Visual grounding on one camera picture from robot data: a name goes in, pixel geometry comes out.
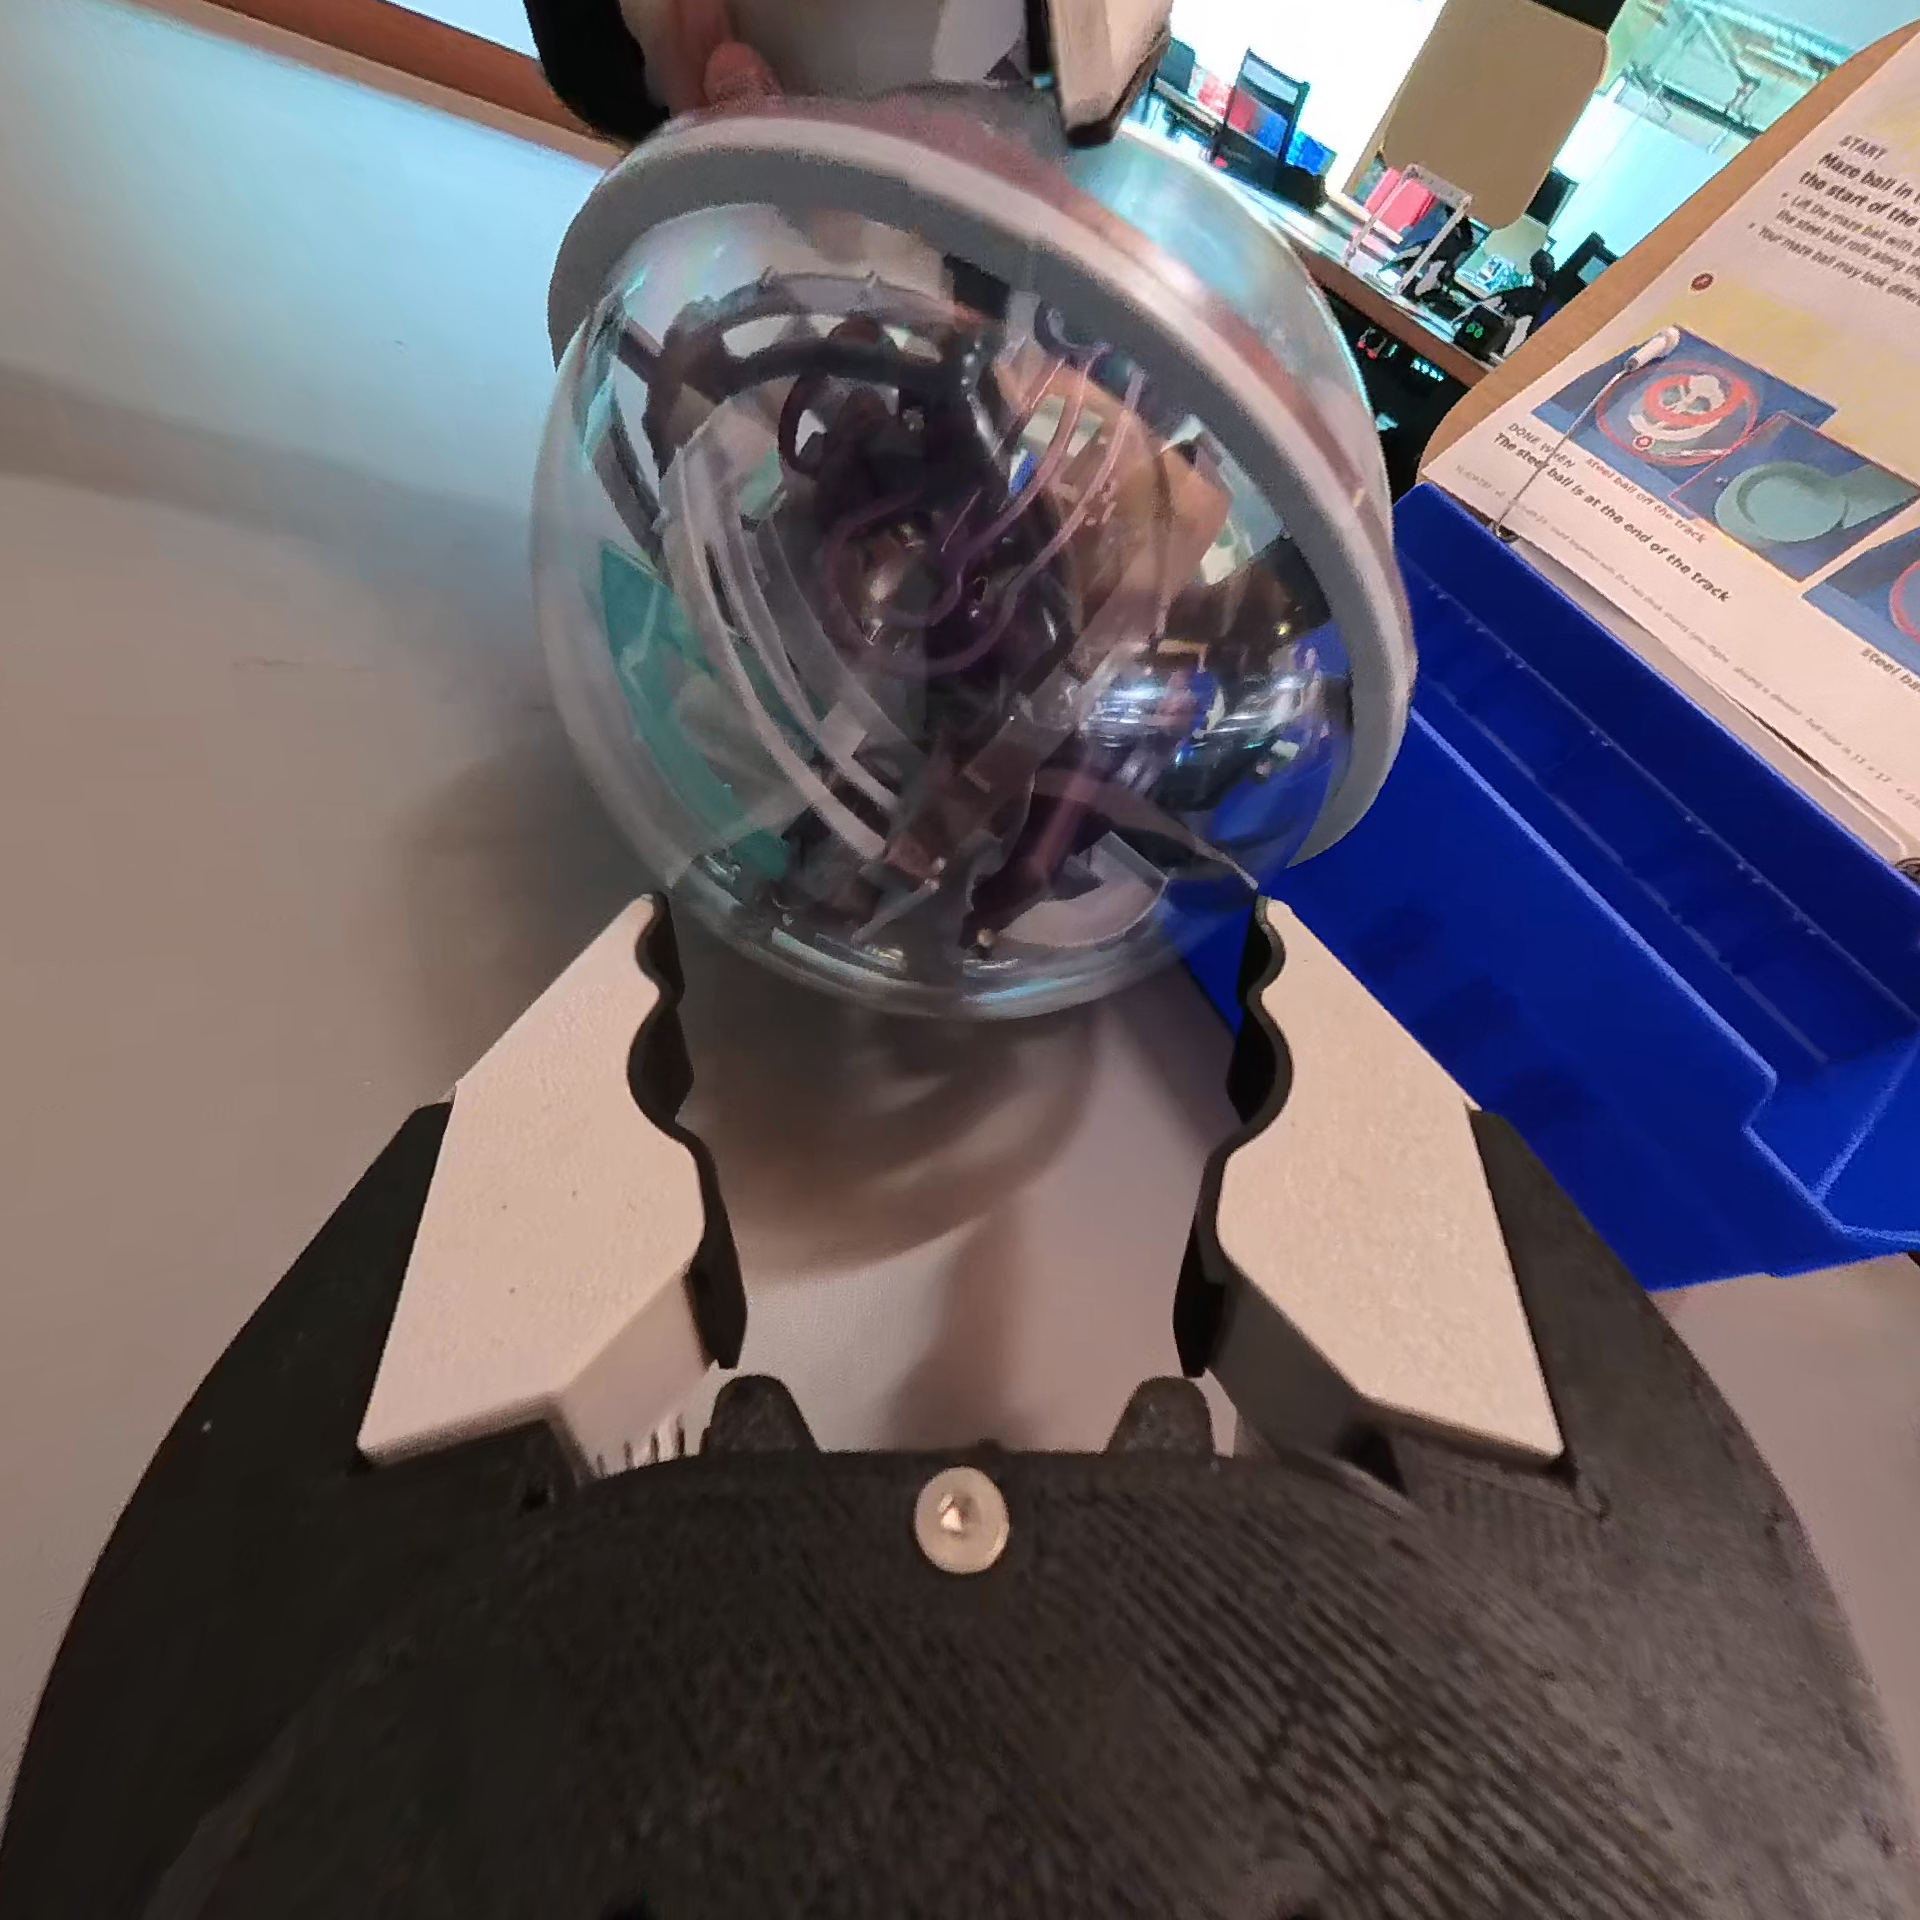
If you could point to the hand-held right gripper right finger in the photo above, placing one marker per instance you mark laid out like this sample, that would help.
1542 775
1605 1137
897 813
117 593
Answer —
1382 1229

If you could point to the printed instruction sheet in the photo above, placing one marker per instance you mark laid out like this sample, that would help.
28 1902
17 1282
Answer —
1725 450

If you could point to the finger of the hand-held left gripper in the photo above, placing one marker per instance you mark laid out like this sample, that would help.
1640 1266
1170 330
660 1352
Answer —
1103 53

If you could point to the blue plastic bin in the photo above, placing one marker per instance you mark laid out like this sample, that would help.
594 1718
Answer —
1577 931

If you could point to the clear plastic maze ball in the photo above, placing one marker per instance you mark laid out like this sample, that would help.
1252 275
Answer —
931 599

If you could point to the tan divider panel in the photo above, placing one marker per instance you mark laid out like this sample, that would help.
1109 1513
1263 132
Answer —
1502 105

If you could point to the person's left hand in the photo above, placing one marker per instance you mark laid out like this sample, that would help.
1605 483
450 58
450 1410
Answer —
707 59

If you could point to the clear acrylic stand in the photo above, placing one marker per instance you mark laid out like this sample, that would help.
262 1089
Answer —
1417 224

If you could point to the wooden desk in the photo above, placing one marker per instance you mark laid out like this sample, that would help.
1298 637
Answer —
1372 308

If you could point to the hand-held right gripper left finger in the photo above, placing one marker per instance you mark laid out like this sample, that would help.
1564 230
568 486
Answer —
525 1229

